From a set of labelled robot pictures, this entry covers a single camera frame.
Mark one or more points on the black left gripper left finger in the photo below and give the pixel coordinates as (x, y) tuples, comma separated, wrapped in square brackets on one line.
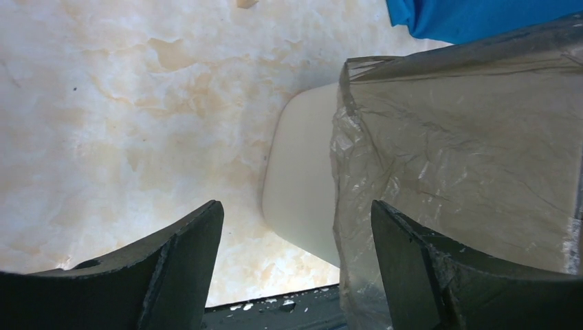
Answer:
[(158, 282)]

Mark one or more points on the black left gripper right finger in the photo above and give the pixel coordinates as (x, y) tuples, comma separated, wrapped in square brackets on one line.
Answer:
[(434, 282)]

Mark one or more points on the dark translucent trash bag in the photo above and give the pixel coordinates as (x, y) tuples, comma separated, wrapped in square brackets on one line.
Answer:
[(481, 142)]

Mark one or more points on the cream plastic trash bin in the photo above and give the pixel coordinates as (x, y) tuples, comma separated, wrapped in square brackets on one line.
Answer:
[(299, 194)]

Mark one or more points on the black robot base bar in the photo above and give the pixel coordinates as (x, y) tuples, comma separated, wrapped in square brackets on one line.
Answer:
[(317, 308)]

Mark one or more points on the blue t-shirt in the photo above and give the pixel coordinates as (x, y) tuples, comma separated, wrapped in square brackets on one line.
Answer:
[(463, 21)]

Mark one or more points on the wooden clothes rack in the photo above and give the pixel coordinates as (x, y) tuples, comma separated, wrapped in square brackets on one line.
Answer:
[(246, 4)]

